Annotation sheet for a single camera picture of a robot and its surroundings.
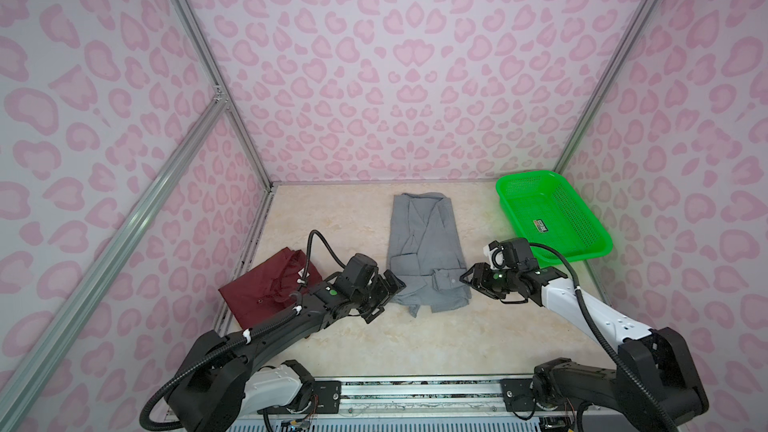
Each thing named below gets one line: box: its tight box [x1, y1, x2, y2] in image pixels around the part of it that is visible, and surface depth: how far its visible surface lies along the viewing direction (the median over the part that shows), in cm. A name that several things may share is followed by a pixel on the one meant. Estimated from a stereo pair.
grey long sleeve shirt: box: [387, 192, 472, 318], surface depth 100 cm
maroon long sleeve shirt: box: [218, 247, 323, 330], surface depth 93 cm
